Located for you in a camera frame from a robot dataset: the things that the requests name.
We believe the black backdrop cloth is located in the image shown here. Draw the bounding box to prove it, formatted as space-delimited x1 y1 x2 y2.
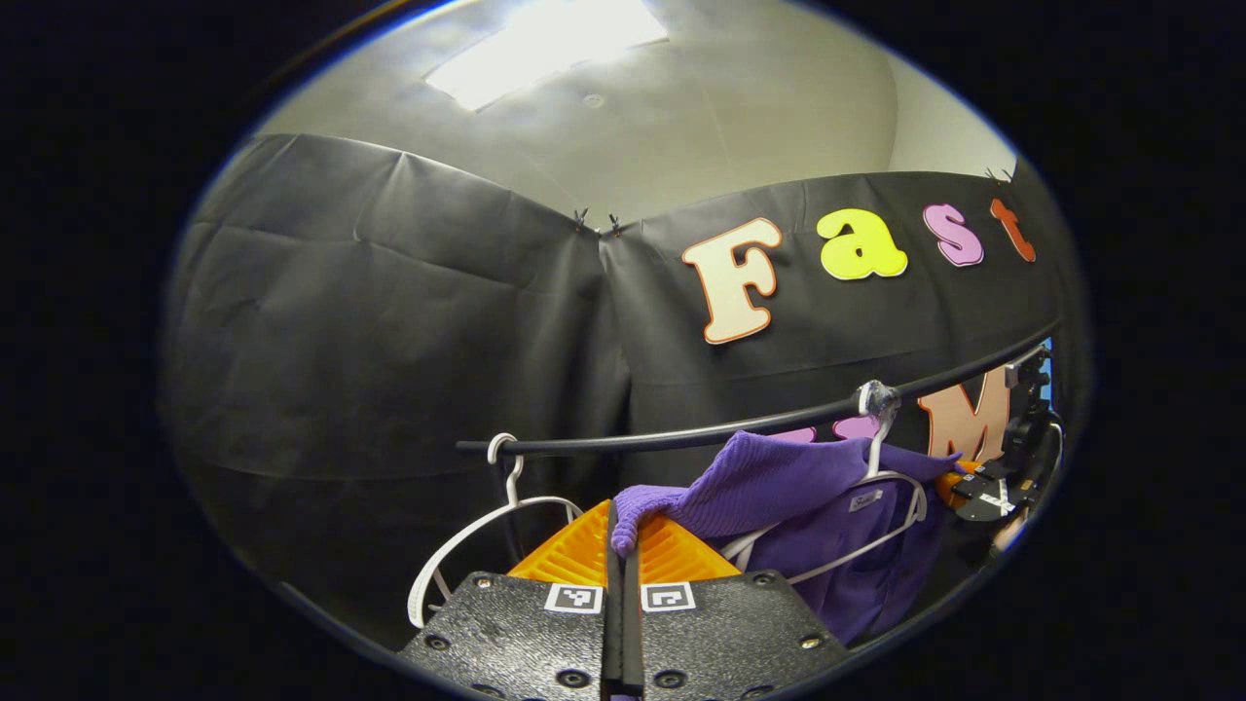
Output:
161 131 1086 653

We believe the black clothes rack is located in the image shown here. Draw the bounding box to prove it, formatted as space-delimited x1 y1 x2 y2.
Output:
456 316 1067 546

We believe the white plastic hanger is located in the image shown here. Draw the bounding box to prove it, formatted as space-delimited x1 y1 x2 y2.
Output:
407 433 585 629
720 380 931 585

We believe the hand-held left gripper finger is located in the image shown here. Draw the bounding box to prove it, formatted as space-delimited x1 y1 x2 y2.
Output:
397 498 624 701
624 513 850 701

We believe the purple ribbed shirt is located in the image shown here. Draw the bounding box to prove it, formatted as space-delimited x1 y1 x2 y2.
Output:
611 431 974 646

